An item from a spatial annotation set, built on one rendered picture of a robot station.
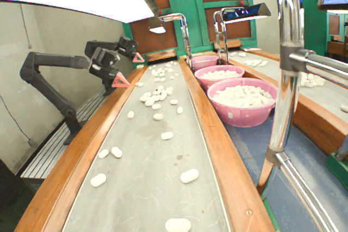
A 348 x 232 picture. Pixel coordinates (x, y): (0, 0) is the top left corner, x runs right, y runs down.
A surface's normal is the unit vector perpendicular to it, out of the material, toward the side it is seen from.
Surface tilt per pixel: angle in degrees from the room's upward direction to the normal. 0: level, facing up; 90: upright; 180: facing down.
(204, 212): 0
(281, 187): 0
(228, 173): 0
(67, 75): 90
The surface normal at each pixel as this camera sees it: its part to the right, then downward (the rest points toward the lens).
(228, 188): -0.18, -0.89
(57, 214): 0.56, -0.76
